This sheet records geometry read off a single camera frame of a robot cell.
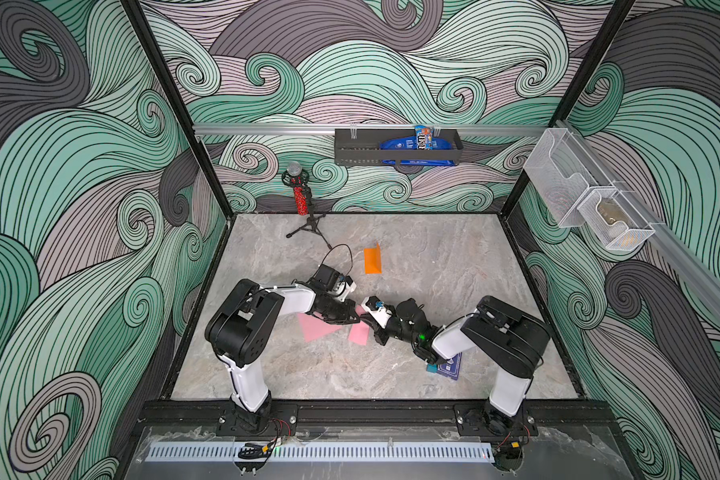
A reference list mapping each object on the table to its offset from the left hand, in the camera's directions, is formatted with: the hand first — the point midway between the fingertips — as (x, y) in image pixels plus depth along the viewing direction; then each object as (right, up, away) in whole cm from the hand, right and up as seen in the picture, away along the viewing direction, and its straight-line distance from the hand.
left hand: (359, 317), depth 90 cm
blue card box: (+25, -11, -11) cm, 30 cm away
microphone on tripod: (-21, +45, +8) cm, 51 cm away
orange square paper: (+5, +16, +16) cm, 24 cm away
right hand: (+2, +1, -1) cm, 2 cm away
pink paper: (-14, -2, -3) cm, 14 cm away
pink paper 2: (0, -3, -3) cm, 4 cm away
